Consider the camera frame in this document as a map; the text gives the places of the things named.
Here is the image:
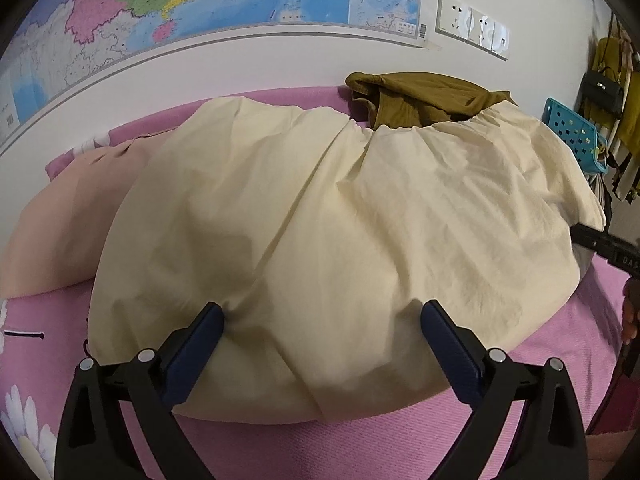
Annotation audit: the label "person's right hand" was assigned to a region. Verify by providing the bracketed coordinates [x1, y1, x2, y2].
[621, 277, 640, 347]

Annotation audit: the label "colourful wall map poster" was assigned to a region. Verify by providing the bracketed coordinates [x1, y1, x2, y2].
[0, 0, 444, 145]

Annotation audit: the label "pink bed sheet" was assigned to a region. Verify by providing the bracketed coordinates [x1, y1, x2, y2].
[0, 85, 640, 480]

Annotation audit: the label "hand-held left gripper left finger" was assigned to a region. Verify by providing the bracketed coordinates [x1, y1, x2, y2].
[54, 301, 225, 480]

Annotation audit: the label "black handbag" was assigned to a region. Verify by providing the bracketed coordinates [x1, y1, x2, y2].
[580, 72, 627, 119]

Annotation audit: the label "white wall socket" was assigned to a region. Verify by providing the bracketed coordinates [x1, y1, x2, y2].
[435, 0, 474, 41]
[467, 7, 497, 52]

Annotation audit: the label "hanging yellow clothes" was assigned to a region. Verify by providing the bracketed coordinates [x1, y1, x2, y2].
[591, 20, 640, 202]

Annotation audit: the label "teal plastic basket rack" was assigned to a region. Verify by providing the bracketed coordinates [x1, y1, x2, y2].
[542, 97, 609, 175]

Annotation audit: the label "white wall switch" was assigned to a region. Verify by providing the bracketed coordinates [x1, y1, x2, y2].
[490, 20, 513, 59]

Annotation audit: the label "peach pillow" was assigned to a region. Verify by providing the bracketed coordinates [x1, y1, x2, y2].
[0, 135, 172, 302]

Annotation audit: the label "cream large garment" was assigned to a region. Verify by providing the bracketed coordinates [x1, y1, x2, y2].
[85, 96, 608, 427]

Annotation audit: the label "olive brown garment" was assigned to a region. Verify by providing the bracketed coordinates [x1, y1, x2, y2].
[345, 71, 519, 132]

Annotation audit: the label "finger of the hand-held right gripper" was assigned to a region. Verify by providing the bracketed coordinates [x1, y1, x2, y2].
[571, 222, 610, 260]

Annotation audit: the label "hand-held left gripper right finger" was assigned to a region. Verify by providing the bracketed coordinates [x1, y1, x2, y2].
[421, 299, 589, 480]

